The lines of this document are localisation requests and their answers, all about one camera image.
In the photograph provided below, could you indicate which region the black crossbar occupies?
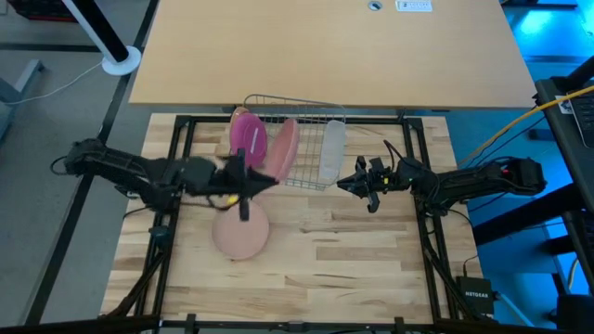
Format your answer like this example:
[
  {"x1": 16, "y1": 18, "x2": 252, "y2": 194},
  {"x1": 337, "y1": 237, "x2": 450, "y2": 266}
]
[{"x1": 0, "y1": 314, "x2": 594, "y2": 334}]

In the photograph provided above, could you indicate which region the orange brown plastic plate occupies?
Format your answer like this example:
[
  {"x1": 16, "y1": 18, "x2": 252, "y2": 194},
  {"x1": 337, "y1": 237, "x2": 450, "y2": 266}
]
[{"x1": 230, "y1": 106, "x2": 250, "y2": 140}]

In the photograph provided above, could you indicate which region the light wooden desk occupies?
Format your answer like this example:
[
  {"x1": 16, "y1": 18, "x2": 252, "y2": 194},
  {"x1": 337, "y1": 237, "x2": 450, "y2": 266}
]
[{"x1": 128, "y1": 0, "x2": 538, "y2": 110}]

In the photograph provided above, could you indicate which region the white floor cable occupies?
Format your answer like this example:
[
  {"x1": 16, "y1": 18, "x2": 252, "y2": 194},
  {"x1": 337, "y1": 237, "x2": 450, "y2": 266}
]
[{"x1": 4, "y1": 61, "x2": 104, "y2": 107}]

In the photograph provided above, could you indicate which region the small black adapter box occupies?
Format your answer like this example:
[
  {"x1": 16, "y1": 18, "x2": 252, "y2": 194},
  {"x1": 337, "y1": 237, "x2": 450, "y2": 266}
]
[{"x1": 148, "y1": 225, "x2": 173, "y2": 250}]

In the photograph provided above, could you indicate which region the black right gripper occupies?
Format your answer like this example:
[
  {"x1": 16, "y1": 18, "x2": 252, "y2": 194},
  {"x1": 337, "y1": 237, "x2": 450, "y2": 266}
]
[{"x1": 337, "y1": 156, "x2": 417, "y2": 196}]

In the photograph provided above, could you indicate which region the black network switch box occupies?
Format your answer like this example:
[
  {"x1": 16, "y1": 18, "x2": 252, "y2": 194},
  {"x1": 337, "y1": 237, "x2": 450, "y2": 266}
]
[{"x1": 455, "y1": 276, "x2": 496, "y2": 317}]

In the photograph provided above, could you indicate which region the dark crate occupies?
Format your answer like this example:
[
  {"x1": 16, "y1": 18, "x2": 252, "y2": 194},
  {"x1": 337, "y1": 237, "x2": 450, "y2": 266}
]
[{"x1": 6, "y1": 0, "x2": 79, "y2": 23}]

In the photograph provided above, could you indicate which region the yellow cable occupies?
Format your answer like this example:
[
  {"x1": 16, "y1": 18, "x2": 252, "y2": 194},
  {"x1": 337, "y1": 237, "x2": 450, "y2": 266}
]
[{"x1": 457, "y1": 84, "x2": 594, "y2": 167}]

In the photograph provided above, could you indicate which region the black white pole stand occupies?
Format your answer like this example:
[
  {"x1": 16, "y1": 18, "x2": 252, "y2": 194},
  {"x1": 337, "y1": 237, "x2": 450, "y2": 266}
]
[{"x1": 60, "y1": 0, "x2": 143, "y2": 77}]

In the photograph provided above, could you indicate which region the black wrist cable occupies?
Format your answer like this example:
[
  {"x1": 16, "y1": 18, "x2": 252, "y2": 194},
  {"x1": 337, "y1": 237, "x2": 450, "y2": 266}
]
[
  {"x1": 382, "y1": 138, "x2": 406, "y2": 162},
  {"x1": 179, "y1": 193, "x2": 236, "y2": 213}
]

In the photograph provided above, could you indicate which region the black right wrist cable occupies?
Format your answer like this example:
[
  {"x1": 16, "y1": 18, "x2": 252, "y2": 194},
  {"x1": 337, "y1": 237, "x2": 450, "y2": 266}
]
[{"x1": 382, "y1": 138, "x2": 406, "y2": 162}]

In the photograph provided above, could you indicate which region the black aluminium table frame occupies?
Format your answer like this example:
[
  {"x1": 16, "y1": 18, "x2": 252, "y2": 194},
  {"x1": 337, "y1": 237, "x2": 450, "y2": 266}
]
[{"x1": 97, "y1": 114, "x2": 470, "y2": 334}]

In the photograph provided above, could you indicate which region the black equipment cart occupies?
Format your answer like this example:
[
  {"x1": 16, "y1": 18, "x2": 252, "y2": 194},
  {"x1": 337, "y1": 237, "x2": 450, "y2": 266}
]
[{"x1": 533, "y1": 55, "x2": 594, "y2": 298}]

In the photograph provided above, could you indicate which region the grey furniture leg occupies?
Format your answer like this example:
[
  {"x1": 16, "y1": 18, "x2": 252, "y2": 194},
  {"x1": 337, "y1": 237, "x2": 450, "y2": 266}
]
[{"x1": 0, "y1": 58, "x2": 46, "y2": 143}]

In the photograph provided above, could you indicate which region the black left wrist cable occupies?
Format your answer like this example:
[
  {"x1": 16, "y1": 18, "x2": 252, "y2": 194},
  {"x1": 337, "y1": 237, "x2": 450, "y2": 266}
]
[{"x1": 179, "y1": 193, "x2": 236, "y2": 213}]

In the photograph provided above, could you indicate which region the clear plastic plate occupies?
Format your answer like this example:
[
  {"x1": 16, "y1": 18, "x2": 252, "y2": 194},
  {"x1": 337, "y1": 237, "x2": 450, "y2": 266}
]
[{"x1": 317, "y1": 119, "x2": 347, "y2": 186}]

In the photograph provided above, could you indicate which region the grey wire dish rack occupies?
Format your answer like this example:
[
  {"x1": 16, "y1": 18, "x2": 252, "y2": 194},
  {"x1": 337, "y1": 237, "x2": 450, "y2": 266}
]
[{"x1": 241, "y1": 94, "x2": 347, "y2": 192}]

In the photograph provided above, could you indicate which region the peach pink plastic plate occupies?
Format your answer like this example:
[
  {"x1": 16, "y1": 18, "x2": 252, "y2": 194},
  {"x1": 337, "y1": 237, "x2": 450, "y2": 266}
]
[{"x1": 212, "y1": 198, "x2": 271, "y2": 262}]

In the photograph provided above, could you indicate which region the magenta plastic plate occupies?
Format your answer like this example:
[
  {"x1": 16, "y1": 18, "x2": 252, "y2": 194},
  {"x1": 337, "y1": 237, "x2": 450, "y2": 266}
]
[{"x1": 229, "y1": 112, "x2": 269, "y2": 170}]

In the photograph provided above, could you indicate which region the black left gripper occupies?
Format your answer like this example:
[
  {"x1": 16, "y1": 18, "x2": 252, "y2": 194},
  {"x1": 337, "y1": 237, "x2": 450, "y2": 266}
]
[{"x1": 178, "y1": 148, "x2": 279, "y2": 201}]

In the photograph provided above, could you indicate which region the white desk outlet plate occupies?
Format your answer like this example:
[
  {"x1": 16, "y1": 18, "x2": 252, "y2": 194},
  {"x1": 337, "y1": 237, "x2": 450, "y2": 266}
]
[{"x1": 395, "y1": 0, "x2": 433, "y2": 13}]

